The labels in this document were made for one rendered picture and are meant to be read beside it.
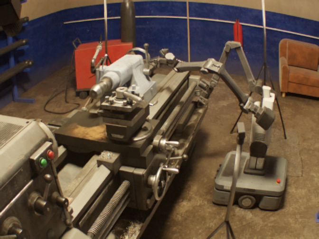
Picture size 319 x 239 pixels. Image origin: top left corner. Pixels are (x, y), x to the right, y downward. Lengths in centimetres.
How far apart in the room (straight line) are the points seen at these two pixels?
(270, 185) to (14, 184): 204
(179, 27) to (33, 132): 490
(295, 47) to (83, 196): 437
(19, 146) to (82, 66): 380
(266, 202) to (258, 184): 19
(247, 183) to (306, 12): 381
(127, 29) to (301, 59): 286
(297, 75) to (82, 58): 329
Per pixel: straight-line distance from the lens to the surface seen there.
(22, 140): 110
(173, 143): 178
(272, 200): 265
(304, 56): 532
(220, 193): 267
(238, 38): 548
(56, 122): 225
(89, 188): 161
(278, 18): 561
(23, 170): 107
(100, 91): 200
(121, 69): 219
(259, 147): 256
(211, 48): 580
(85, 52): 474
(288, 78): 506
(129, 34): 472
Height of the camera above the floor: 180
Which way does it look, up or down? 26 degrees down
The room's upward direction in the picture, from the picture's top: 2 degrees counter-clockwise
